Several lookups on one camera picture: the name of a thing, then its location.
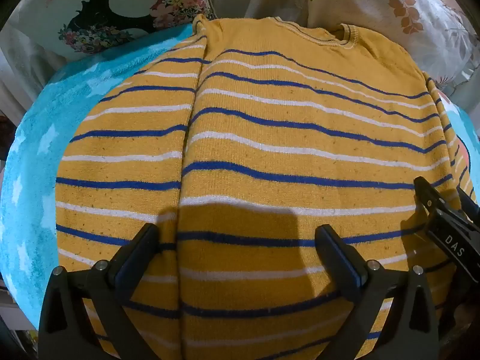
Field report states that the yellow striped sweater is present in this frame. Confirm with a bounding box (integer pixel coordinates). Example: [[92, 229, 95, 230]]
[[55, 14, 474, 360]]

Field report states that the blue cartoon print blanket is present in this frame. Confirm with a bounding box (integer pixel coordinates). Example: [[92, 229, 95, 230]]
[[0, 22, 480, 332]]

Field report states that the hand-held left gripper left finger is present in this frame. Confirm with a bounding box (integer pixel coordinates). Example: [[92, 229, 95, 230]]
[[38, 223, 160, 360]]

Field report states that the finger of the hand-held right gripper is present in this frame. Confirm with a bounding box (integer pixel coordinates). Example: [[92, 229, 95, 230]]
[[455, 187, 480, 227], [413, 176, 443, 216]]

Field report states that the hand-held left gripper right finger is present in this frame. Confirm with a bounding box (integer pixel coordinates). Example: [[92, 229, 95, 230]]
[[314, 224, 440, 360]]

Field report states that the white leaf print pillow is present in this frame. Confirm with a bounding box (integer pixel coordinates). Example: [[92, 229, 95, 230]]
[[307, 0, 479, 96]]

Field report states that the black floral print pillow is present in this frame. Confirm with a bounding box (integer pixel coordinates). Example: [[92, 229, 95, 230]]
[[10, 0, 217, 54]]

